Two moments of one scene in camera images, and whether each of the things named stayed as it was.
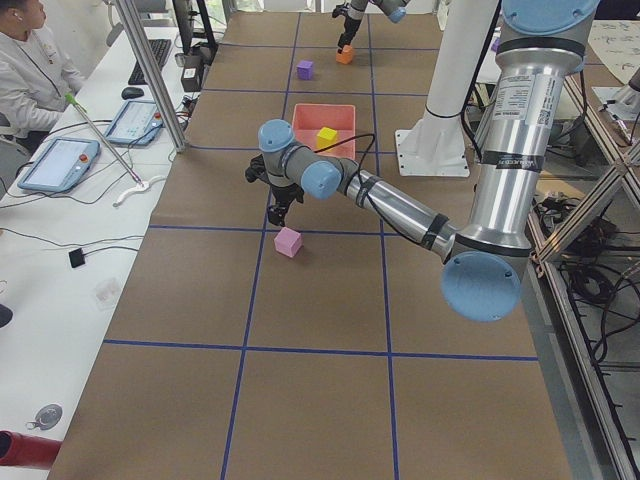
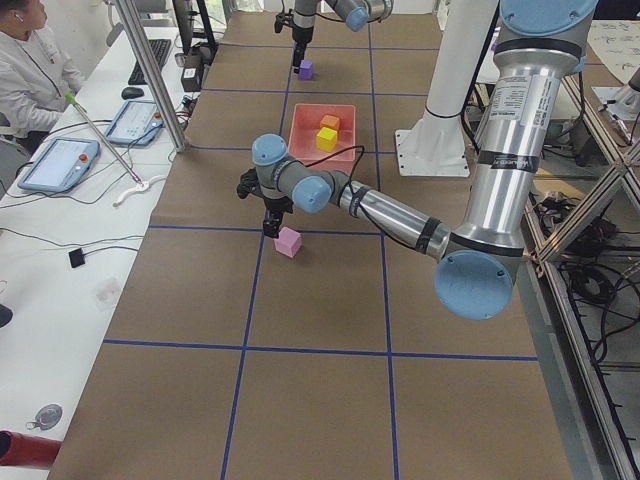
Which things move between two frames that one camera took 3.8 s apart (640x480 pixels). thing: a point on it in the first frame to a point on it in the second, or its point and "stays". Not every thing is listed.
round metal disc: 46,417 stays
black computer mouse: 130,92 stays
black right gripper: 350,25 to 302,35
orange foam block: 346,56 to 328,121
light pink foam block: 287,241 stays
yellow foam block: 326,137 stays
